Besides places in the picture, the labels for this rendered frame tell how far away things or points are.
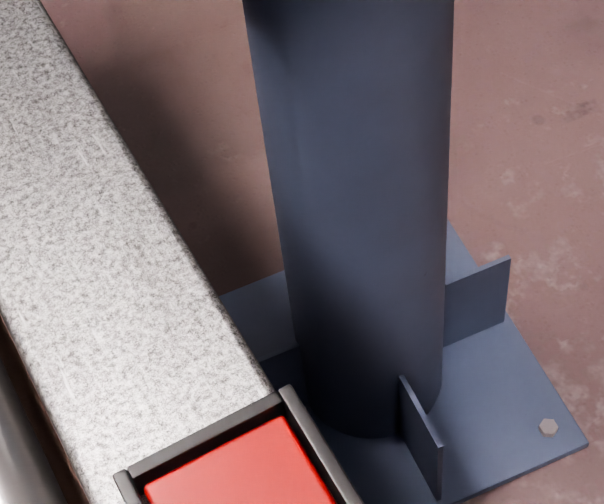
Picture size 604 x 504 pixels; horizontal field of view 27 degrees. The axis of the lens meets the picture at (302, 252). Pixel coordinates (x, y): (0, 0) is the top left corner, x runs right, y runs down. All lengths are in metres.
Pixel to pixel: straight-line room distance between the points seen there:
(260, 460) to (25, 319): 0.13
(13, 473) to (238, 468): 0.09
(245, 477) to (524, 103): 1.38
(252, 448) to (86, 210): 0.15
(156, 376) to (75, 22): 1.50
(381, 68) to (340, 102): 0.05
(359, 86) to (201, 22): 0.98
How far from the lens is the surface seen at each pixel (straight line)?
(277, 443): 0.48
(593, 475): 1.50
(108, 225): 0.56
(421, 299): 1.27
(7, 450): 0.51
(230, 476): 0.47
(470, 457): 1.49
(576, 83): 1.84
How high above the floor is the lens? 1.36
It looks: 55 degrees down
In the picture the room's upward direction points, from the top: 8 degrees counter-clockwise
